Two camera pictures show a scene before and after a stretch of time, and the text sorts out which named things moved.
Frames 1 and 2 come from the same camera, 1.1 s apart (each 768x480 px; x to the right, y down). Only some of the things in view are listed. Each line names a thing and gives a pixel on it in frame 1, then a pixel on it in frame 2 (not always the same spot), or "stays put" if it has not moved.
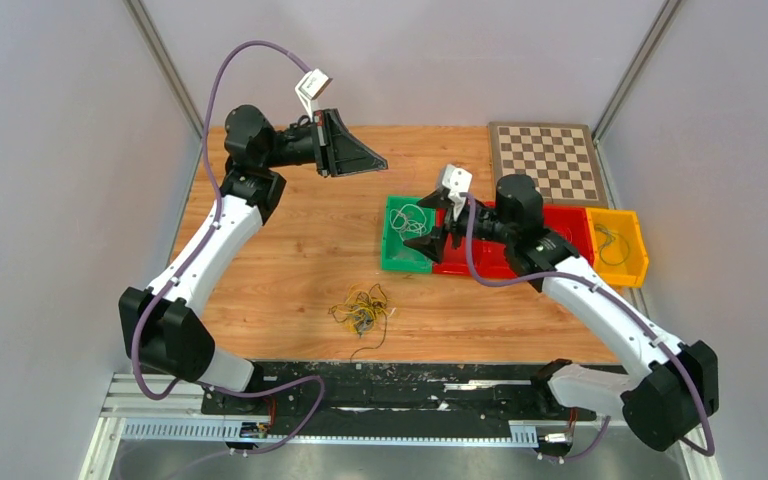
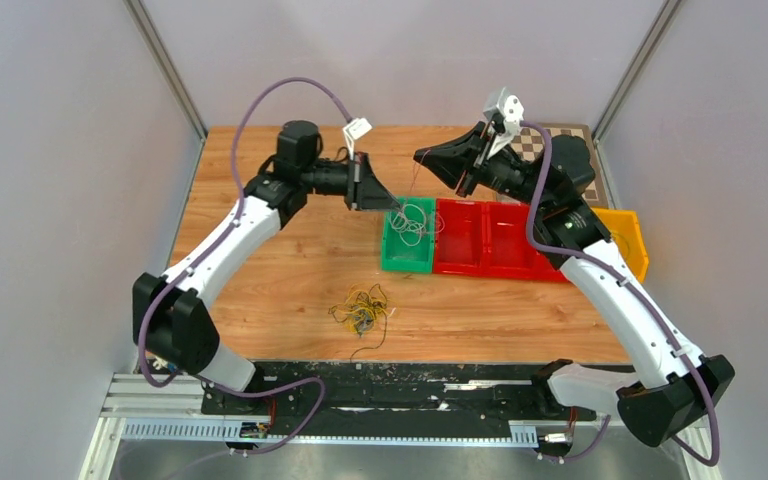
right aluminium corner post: (660, 24) stays put
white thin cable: (409, 217) stays put
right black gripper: (430, 245) to (458, 157)
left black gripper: (337, 152) to (374, 197)
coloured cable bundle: (363, 308) stays put
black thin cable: (373, 347) stays put
